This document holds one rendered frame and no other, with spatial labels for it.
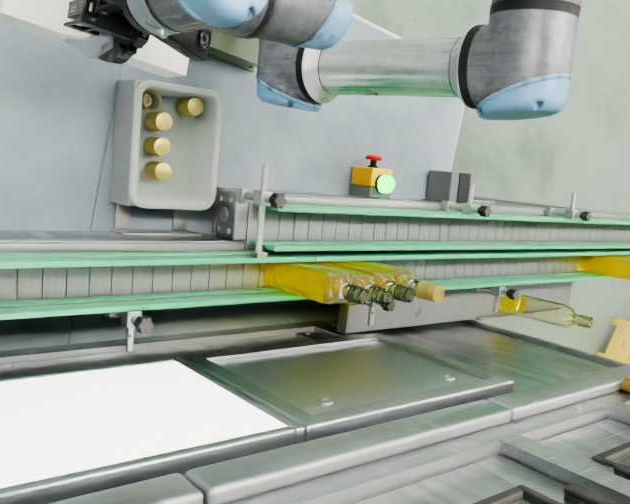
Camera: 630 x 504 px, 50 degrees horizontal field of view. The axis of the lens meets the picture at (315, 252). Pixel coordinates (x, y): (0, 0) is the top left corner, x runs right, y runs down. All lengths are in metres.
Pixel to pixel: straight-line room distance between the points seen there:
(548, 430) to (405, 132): 0.90
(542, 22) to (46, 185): 0.84
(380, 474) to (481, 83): 0.53
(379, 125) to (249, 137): 0.38
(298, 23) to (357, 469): 0.53
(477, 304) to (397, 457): 1.00
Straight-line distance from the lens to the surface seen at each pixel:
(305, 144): 1.55
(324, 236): 1.44
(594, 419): 1.29
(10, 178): 1.26
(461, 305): 1.83
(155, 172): 1.29
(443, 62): 1.01
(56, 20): 0.91
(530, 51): 0.95
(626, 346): 4.53
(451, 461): 0.97
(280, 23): 0.69
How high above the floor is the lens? 1.96
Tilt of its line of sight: 49 degrees down
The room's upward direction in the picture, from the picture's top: 104 degrees clockwise
